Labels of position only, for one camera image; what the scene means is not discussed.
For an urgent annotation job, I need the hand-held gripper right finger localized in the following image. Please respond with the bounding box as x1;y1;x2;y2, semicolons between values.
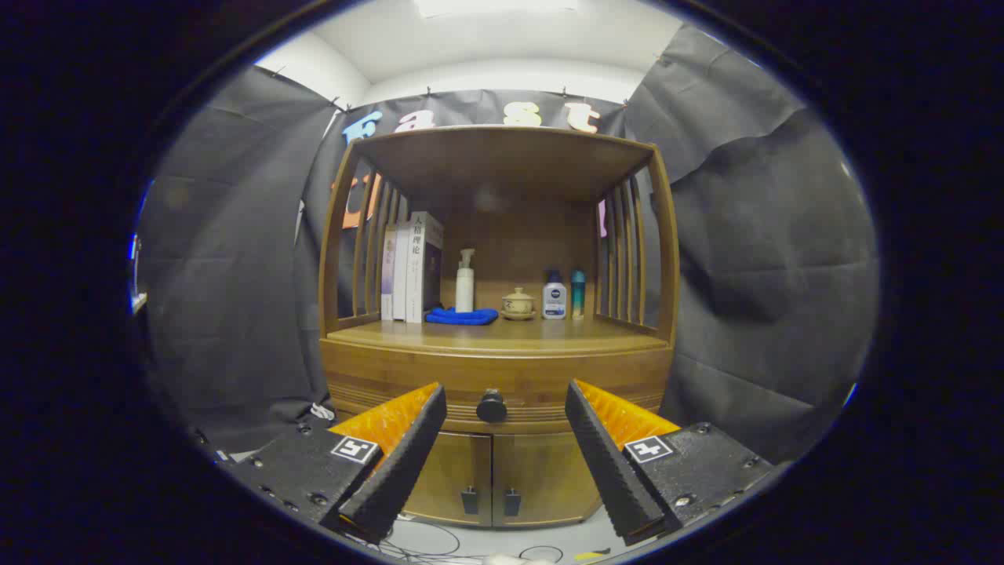
565;379;777;546

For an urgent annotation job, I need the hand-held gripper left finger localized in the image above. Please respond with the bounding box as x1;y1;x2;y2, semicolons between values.
224;382;448;545

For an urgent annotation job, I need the wooden drawer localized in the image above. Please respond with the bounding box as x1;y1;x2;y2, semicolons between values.
320;337;674;435

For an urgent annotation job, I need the wooden cabinet door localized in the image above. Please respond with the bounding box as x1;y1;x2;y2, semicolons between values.
404;430;493;527
493;432;605;527

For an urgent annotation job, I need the wooden countertop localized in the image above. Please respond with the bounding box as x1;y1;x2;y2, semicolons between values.
326;314;671;354

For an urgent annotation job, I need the wooden cabinet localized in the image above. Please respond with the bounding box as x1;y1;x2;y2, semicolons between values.
318;126;679;528

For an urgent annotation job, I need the blue folded cloth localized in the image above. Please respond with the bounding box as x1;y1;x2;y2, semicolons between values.
425;307;500;326

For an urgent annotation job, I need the white blue lotion bottle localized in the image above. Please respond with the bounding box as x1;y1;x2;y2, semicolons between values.
542;271;567;320

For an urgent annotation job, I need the beige lidded ceramic cup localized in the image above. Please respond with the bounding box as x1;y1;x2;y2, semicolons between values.
500;287;537;321

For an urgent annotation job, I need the white pump bottle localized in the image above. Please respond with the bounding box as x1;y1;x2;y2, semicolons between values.
455;249;476;313

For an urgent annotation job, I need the thin white book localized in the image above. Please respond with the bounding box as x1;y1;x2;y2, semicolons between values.
392;221;412;321

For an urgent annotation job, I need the thick white dark book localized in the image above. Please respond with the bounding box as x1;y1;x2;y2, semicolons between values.
406;212;445;324

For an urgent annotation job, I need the purple spine book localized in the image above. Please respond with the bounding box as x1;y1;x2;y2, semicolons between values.
380;226;398;320

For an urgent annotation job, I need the ceiling light panel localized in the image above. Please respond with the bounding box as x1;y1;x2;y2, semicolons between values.
414;0;581;18

